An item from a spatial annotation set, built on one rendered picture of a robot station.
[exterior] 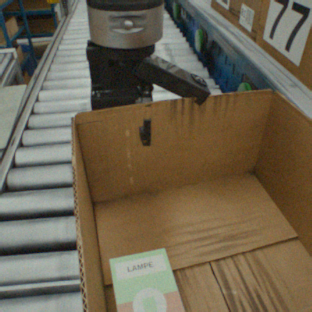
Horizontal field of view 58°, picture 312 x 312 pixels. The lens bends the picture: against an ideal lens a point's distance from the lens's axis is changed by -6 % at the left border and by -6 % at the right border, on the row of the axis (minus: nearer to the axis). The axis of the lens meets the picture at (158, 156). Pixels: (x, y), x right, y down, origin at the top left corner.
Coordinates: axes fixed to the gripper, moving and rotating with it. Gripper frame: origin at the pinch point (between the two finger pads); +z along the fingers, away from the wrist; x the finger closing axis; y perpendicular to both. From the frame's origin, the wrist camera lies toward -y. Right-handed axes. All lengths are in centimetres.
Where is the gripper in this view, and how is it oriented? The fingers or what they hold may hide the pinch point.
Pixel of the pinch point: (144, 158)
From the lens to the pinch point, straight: 49.3
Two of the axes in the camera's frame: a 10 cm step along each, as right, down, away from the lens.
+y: -9.9, 0.7, -1.2
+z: -0.2, 7.5, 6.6
